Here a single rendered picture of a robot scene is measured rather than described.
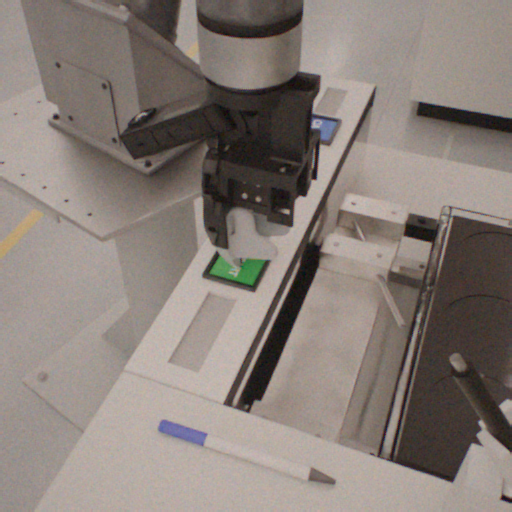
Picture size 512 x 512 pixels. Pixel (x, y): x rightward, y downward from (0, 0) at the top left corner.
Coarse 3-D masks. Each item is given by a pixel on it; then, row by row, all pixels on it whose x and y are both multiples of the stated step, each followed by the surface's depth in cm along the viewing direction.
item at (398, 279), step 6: (396, 258) 79; (402, 258) 79; (408, 258) 79; (402, 264) 78; (408, 264) 78; (414, 264) 78; (420, 264) 78; (420, 270) 78; (438, 270) 78; (390, 276) 80; (396, 276) 79; (402, 276) 79; (438, 276) 77; (396, 282) 80; (402, 282) 80; (408, 282) 79; (414, 282) 79; (420, 282) 79
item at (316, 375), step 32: (320, 288) 71; (352, 288) 71; (320, 320) 68; (352, 320) 68; (288, 352) 65; (320, 352) 65; (352, 352) 65; (288, 384) 62; (320, 384) 62; (352, 384) 62; (320, 416) 60
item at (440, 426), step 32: (480, 224) 76; (448, 256) 72; (480, 256) 72; (448, 288) 69; (480, 288) 69; (448, 320) 66; (480, 320) 66; (448, 352) 63; (480, 352) 63; (416, 384) 60; (448, 384) 60; (416, 416) 58; (448, 416) 58; (416, 448) 55; (448, 448) 55
